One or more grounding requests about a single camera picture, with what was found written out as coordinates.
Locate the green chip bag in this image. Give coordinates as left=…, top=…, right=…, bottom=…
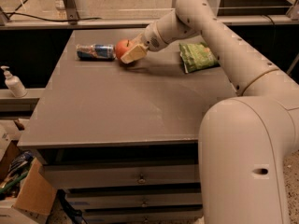
left=179, top=42, right=218, bottom=74

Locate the grey drawer cabinet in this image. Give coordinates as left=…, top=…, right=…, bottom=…
left=19, top=29, right=234, bottom=224

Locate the white pump bottle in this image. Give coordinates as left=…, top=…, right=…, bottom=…
left=1, top=65, right=27, bottom=98

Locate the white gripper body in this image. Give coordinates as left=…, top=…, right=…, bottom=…
left=141, top=22, right=168, bottom=51

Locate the red apple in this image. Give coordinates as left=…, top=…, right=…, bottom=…
left=115, top=39, right=133, bottom=60

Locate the redbull can lying down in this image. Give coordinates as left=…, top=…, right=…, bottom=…
left=77, top=44, right=116, bottom=60

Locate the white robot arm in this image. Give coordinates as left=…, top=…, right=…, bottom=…
left=121, top=0, right=299, bottom=224

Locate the top drawer knob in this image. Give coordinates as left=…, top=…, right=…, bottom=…
left=137, top=175, right=146, bottom=185

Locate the cardboard box with clutter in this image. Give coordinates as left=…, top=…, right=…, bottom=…
left=0, top=124, right=58, bottom=224

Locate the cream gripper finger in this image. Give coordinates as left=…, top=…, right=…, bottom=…
left=121, top=44, right=148, bottom=63
left=129, top=33, right=144, bottom=46

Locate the black cable on rail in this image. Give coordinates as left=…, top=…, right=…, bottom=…
left=0, top=0, right=102, bottom=23

